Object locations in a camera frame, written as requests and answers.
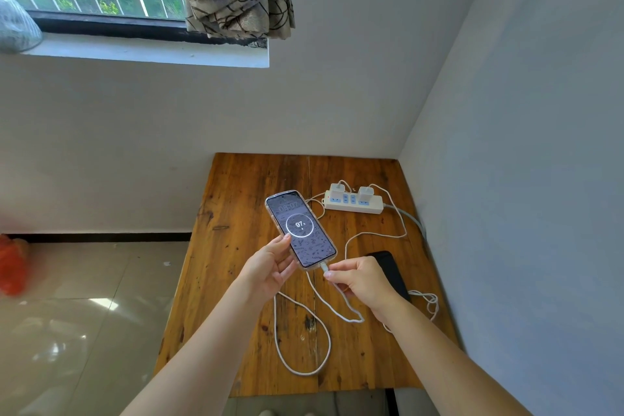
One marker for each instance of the person's right hand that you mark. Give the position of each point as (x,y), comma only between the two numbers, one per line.
(370,284)

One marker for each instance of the person's left hand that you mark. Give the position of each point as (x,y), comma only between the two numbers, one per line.
(261,274)

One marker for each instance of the person's left thumb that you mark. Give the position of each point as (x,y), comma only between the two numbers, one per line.
(279,244)

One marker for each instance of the person's right thumb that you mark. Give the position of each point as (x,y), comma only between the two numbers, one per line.
(336,276)

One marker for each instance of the person's right forearm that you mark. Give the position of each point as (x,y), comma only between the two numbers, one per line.
(438,362)

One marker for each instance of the person's left forearm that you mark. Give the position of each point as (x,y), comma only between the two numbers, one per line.
(204,357)

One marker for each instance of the black smartphone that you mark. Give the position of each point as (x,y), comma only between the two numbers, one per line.
(392,269)

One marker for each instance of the white power strip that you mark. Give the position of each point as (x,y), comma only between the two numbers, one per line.
(353,207)

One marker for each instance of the white charger adapter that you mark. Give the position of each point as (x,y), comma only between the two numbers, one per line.
(337,192)
(366,195)

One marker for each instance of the white windowsill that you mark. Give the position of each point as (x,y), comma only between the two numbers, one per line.
(146,50)

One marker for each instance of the orange plastic bag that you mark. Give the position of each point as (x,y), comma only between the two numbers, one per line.
(10,267)

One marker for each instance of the grey white cloth bundle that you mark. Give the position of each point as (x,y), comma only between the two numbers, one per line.
(17,23)

